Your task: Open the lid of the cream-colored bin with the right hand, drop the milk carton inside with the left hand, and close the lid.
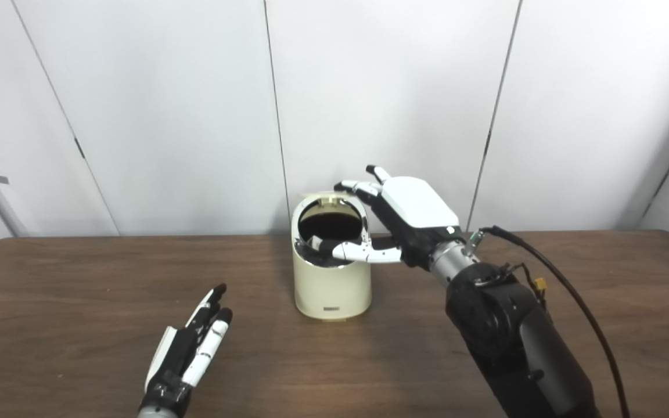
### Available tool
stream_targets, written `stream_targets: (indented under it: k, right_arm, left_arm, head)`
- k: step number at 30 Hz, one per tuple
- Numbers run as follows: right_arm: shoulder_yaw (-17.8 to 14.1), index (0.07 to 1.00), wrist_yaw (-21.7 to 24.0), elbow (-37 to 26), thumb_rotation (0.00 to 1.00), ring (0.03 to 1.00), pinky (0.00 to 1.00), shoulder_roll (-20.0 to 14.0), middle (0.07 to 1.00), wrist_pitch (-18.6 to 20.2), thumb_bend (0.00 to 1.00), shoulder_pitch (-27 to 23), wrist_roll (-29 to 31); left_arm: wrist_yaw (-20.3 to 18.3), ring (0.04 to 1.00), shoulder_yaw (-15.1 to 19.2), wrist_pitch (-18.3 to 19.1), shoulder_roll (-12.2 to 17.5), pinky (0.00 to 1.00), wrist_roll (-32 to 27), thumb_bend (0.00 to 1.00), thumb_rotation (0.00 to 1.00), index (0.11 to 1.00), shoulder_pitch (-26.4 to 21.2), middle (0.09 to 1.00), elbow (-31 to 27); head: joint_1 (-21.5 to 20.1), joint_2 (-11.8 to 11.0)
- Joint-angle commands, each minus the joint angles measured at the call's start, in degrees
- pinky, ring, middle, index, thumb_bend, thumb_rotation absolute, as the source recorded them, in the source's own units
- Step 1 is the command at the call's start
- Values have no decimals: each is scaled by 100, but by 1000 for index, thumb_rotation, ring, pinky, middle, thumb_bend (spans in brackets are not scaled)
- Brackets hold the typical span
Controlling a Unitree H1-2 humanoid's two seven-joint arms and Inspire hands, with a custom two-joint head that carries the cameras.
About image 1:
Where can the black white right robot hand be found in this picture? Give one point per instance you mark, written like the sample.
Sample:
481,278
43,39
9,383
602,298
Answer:
418,203

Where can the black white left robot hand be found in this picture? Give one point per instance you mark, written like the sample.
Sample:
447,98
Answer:
180,354

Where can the cream round bin lid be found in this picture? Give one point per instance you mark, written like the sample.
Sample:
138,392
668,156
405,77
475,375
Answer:
328,199

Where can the cream-colored bin body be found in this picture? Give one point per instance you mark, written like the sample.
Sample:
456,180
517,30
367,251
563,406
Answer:
328,290

